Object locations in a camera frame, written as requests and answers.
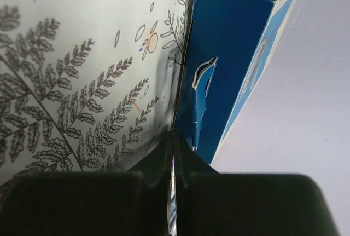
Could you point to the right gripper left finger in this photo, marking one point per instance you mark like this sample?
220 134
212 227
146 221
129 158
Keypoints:
133 202

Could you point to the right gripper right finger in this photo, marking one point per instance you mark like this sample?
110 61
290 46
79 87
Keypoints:
211 203

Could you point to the blue razor box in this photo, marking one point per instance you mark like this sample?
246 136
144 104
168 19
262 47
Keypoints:
230 44

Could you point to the floral table mat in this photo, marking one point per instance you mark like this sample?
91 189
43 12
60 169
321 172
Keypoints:
86 84

